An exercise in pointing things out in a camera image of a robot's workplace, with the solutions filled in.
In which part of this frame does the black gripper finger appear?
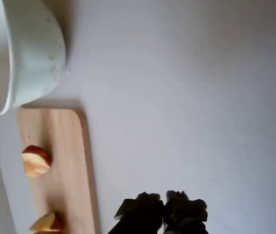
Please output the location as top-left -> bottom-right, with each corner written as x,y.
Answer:
108,192 -> 164,234
164,190 -> 208,234

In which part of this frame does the yellow apple slice browned core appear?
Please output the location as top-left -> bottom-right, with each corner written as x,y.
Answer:
21,144 -> 52,179

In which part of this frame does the wooden cutting board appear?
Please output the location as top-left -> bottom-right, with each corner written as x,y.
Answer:
16,108 -> 102,234

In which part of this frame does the thin yellow apple slice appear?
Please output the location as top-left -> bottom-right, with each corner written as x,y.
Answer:
28,211 -> 64,233

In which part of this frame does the white ceramic bowl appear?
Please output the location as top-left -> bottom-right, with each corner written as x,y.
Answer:
0,0 -> 67,115

